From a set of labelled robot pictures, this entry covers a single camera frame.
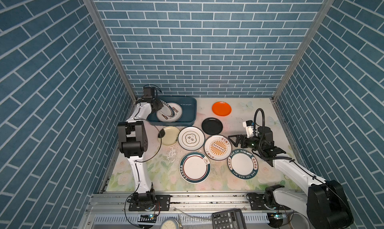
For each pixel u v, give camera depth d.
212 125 1.02
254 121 0.74
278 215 0.72
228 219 0.68
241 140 0.75
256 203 0.74
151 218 0.72
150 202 0.66
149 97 0.79
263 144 0.65
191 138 0.96
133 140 0.55
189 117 1.04
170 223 0.65
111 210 0.73
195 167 0.85
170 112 1.09
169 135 0.98
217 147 0.93
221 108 1.16
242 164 0.87
